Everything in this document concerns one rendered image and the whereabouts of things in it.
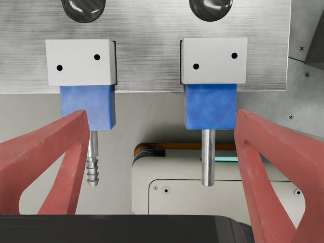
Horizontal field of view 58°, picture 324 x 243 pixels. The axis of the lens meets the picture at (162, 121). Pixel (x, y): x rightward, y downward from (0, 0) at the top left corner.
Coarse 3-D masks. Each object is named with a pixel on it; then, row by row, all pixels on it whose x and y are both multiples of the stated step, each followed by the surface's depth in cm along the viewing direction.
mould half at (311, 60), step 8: (320, 24) 30; (320, 32) 29; (312, 40) 30; (320, 40) 29; (312, 48) 30; (320, 48) 28; (312, 56) 30; (320, 56) 28; (312, 64) 30; (320, 64) 28
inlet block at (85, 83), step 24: (48, 48) 23; (72, 48) 23; (96, 48) 23; (48, 72) 23; (72, 72) 23; (96, 72) 23; (72, 96) 25; (96, 96) 25; (96, 120) 25; (96, 144) 27; (96, 168) 27
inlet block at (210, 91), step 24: (192, 48) 23; (216, 48) 23; (240, 48) 23; (192, 72) 23; (216, 72) 23; (240, 72) 23; (192, 96) 25; (216, 96) 25; (192, 120) 25; (216, 120) 25
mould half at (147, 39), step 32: (0, 0) 25; (32, 0) 25; (128, 0) 25; (160, 0) 25; (256, 0) 25; (288, 0) 25; (0, 32) 25; (32, 32) 25; (64, 32) 25; (96, 32) 25; (128, 32) 25; (160, 32) 25; (192, 32) 25; (224, 32) 25; (256, 32) 25; (288, 32) 25; (0, 64) 26; (32, 64) 26; (128, 64) 26; (160, 64) 26; (256, 64) 26
